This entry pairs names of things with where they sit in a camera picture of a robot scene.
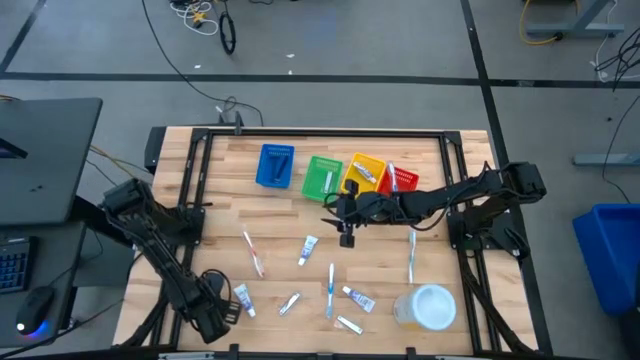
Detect long black floor cable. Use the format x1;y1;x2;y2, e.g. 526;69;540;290
141;0;265;127

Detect dark comb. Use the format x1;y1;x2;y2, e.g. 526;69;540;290
268;152;292;184

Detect white plastic jar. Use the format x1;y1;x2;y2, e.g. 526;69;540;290
392;283;458;333

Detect coiled black cable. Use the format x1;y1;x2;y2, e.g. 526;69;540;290
219;10;238;56

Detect green plastic basket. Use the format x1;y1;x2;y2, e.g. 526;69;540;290
300;155;345;203

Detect gray metal table leg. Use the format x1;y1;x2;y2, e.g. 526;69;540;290
524;0;626;40

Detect red plastic basket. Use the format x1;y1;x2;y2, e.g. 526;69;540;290
375;166;420;197

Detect large blue plastic bin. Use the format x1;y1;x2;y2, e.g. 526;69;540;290
572;202;640;317

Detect white blue toothpaste tube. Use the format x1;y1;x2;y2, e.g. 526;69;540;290
233;283;257;319
341;285;377;314
297;234;320;267
352;161;378;185

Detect wrapped blue white toothbrush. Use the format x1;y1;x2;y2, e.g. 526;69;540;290
325;262;336;320

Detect yellow wires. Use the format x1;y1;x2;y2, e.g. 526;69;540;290
88;143;151;175

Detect yellow plastic basket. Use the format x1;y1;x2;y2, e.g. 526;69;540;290
340;152;387;196

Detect black box at table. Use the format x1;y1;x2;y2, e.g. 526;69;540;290
143;125;168;175

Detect black cable bundle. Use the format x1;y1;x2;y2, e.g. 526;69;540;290
593;27;640;92

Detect yellow floor cable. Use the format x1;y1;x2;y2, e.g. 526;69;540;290
518;0;581;47

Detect black keyboard tray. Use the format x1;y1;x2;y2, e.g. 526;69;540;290
0;222;87;347

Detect thin black floor cable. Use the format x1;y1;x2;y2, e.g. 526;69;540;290
601;94;640;205

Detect blue plastic basket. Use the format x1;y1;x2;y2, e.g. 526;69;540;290
255;143;296;190

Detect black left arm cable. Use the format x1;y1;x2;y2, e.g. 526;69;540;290
201;268;234;302

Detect wrapped red white toothbrush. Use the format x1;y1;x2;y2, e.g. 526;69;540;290
242;229;266;279

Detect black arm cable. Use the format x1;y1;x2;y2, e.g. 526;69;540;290
201;268;234;302
407;187;454;233

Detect black keyboard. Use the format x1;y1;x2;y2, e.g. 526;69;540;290
0;236;32;295

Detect black aluminium table frame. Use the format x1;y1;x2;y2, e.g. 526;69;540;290
112;125;555;360

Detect gray metal floor bar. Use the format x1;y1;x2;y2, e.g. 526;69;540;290
573;152;640;168

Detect black desk top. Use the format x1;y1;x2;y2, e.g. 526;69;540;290
0;97;104;227

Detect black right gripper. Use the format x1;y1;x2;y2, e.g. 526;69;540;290
321;180;399;228

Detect dark monitor edge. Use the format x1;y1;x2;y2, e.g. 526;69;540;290
0;137;29;160

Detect white yellow cable bundle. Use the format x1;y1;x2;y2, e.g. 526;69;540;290
168;0;221;37

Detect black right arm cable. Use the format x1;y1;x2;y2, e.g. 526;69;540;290
407;187;454;233

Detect black computer mouse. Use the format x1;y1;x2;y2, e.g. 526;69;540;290
14;285;56;336

